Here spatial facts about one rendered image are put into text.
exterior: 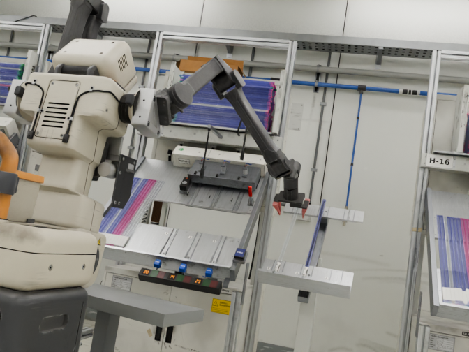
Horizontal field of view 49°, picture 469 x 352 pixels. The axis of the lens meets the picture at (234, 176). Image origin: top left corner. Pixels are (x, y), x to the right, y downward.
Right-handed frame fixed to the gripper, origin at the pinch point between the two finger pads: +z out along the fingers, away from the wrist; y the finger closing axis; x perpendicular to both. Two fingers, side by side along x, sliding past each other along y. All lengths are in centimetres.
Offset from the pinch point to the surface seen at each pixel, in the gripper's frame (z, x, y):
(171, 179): 12, -28, 68
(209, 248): 13.1, 14.0, 32.2
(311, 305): 27.9, 21.3, -12.4
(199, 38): -38, -90, 70
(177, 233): 12, 9, 49
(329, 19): 6, -254, 26
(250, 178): 8.4, -32.2, 27.6
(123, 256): 13, 27, 66
